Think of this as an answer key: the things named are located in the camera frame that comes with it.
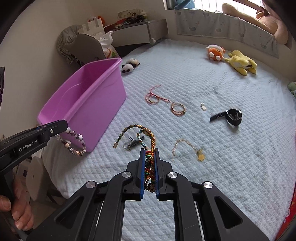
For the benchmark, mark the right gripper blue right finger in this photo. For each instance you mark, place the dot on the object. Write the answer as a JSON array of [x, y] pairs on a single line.
[[156, 160]]

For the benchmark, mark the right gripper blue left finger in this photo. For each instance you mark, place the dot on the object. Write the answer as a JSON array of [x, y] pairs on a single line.
[[141, 172]]

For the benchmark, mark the gold chain flower pendant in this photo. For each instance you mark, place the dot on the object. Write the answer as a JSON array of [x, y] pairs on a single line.
[[199, 152]]

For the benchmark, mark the black digital wristwatch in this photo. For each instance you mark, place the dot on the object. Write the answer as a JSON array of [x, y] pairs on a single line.
[[233, 116]]

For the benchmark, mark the person's left hand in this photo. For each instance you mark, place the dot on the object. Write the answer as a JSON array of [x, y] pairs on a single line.
[[20, 209]]

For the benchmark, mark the purple plastic bin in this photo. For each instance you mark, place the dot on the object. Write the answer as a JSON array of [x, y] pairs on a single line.
[[88, 100]]

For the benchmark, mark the small silver flower charm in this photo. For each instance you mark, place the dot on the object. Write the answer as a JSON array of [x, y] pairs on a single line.
[[203, 107]]

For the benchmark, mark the light blue quilted bedspread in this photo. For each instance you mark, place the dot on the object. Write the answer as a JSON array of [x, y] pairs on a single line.
[[253, 164]]

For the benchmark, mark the panda plush toy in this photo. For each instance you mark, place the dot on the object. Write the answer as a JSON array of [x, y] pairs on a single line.
[[129, 66]]

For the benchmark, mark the grey chair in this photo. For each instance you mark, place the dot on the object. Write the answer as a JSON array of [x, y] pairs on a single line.
[[79, 48]]

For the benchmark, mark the white bedside desk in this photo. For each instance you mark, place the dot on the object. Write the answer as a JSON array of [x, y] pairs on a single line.
[[146, 32]]

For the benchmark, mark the orange white plush toy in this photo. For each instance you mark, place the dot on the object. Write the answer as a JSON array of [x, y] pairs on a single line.
[[215, 52]]

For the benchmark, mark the red floral quilt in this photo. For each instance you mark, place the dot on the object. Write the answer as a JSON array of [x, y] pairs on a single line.
[[289, 217]]

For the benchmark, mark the yellow plush toy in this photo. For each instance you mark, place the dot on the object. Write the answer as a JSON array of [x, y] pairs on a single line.
[[241, 63]]

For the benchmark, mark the white paper shopping bag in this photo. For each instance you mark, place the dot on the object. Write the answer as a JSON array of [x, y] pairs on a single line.
[[93, 26]]

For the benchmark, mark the green plush toy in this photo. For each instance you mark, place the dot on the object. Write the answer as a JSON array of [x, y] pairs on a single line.
[[292, 88]]

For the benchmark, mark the large pink plush bear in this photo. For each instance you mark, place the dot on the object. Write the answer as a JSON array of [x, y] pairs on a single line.
[[266, 19]]

